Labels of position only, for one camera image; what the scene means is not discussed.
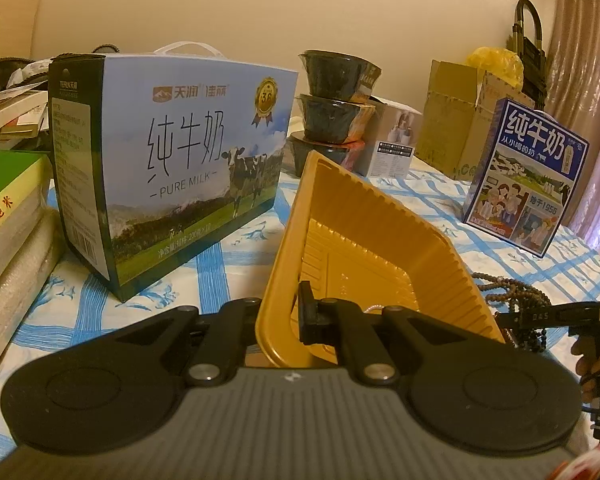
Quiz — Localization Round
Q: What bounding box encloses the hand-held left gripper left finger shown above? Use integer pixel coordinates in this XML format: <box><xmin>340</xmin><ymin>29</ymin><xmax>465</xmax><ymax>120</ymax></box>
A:
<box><xmin>95</xmin><ymin>297</ymin><xmax>263</xmax><ymax>393</ymax></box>

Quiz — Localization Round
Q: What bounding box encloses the red patterned clothing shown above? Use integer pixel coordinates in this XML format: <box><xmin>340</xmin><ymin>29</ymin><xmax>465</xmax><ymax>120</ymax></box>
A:
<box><xmin>547</xmin><ymin>452</ymin><xmax>600</xmax><ymax>480</ymax></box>

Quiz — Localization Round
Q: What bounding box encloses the dark blue milk carton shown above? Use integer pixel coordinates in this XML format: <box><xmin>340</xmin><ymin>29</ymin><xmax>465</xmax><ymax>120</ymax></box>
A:
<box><xmin>461</xmin><ymin>97</ymin><xmax>591</xmax><ymax>259</ymax></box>

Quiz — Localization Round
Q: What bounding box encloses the yellow plastic tray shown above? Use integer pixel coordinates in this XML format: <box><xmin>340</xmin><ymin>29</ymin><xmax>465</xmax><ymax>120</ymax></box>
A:
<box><xmin>256</xmin><ymin>150</ymin><xmax>507</xmax><ymax>370</ymax></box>

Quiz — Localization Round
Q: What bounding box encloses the pile of dark bead bracelets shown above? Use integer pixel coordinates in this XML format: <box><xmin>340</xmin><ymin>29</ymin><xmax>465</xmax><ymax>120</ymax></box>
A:
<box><xmin>472</xmin><ymin>270</ymin><xmax>555</xmax><ymax>357</ymax></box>

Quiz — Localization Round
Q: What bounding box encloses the small white product box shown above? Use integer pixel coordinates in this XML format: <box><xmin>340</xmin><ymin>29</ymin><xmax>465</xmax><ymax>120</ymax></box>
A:
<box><xmin>367</xmin><ymin>105</ymin><xmax>424</xmax><ymax>180</ymax></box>

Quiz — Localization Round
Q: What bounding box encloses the yellow plastic bag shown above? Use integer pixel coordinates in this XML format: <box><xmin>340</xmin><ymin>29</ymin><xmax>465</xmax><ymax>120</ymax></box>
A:
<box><xmin>466</xmin><ymin>46</ymin><xmax>524</xmax><ymax>88</ymax></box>

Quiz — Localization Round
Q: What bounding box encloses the white wrapped package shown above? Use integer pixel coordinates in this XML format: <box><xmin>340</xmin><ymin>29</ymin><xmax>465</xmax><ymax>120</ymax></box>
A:
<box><xmin>0</xmin><ymin>207</ymin><xmax>66</xmax><ymax>391</ymax></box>

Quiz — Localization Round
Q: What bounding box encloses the black instant food bowl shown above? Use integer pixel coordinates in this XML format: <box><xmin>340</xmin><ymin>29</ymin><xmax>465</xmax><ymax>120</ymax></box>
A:
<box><xmin>286</xmin><ymin>134</ymin><xmax>368</xmax><ymax>178</ymax></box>
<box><xmin>300</xmin><ymin>50</ymin><xmax>382</xmax><ymax>102</ymax></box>
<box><xmin>295</xmin><ymin>93</ymin><xmax>377</xmax><ymax>144</ymax></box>

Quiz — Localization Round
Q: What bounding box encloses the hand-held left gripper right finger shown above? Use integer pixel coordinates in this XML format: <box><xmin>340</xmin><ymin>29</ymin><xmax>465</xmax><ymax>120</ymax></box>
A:
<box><xmin>298</xmin><ymin>281</ymin><xmax>503</xmax><ymax>383</ymax></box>

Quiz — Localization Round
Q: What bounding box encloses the green book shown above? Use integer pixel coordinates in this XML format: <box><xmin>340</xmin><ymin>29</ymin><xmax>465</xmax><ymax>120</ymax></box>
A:
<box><xmin>0</xmin><ymin>150</ymin><xmax>52</xmax><ymax>252</ymax></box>

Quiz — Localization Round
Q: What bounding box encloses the stack of books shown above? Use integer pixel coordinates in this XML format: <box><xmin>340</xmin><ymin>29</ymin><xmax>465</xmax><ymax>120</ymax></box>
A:
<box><xmin>0</xmin><ymin>57</ymin><xmax>50</xmax><ymax>148</ymax></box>

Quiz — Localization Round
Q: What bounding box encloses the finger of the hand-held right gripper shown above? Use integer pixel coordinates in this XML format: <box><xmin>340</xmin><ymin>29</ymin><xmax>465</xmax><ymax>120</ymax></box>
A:
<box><xmin>495</xmin><ymin>301</ymin><xmax>600</xmax><ymax>331</ymax></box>

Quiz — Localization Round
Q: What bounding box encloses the black folding trolley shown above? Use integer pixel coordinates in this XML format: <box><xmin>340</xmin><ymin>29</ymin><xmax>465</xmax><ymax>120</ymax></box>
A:
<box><xmin>509</xmin><ymin>0</ymin><xmax>548</xmax><ymax>111</ymax></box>

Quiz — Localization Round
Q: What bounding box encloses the light blue milk box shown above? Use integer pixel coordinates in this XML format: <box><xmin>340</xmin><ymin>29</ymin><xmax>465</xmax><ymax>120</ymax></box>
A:
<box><xmin>47</xmin><ymin>45</ymin><xmax>299</xmax><ymax>304</ymax></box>

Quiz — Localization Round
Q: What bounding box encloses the patterned curtain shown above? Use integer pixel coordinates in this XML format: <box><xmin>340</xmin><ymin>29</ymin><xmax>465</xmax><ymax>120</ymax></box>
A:
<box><xmin>542</xmin><ymin>0</ymin><xmax>600</xmax><ymax>251</ymax></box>

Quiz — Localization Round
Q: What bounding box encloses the blue checked tablecloth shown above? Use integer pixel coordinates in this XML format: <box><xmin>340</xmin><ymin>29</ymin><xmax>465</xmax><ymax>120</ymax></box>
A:
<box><xmin>0</xmin><ymin>155</ymin><xmax>600</xmax><ymax>461</ymax></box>

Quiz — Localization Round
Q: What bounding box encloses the person's right hand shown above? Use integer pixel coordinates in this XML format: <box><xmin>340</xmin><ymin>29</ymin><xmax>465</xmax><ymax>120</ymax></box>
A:
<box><xmin>574</xmin><ymin>336</ymin><xmax>600</xmax><ymax>405</ymax></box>

